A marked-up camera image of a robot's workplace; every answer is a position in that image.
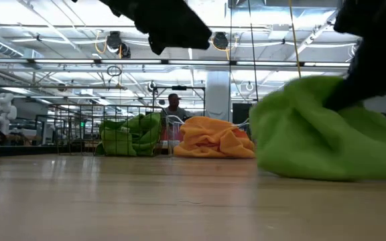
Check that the orange microfiber towel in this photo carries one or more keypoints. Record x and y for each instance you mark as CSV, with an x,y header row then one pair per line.
x,y
240,134
206,140

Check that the black screen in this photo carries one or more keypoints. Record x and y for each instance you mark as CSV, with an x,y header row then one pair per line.
x,y
241,114

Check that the white robot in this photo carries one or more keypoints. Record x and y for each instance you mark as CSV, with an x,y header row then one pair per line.
x,y
3,110

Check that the clear plastic basket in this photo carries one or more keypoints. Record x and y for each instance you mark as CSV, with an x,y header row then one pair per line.
x,y
170,134

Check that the person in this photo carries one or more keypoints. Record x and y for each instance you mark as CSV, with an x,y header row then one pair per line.
x,y
174,107

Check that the long ceiling light strip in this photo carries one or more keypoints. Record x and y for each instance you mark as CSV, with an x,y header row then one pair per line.
x,y
129,61

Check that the green microfiber towel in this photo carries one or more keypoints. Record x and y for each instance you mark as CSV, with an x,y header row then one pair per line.
x,y
297,140
119,140

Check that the white building column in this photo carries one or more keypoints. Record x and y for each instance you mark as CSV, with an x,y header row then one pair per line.
x,y
218,97

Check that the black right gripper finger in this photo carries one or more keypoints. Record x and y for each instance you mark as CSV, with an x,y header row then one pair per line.
x,y
343,97

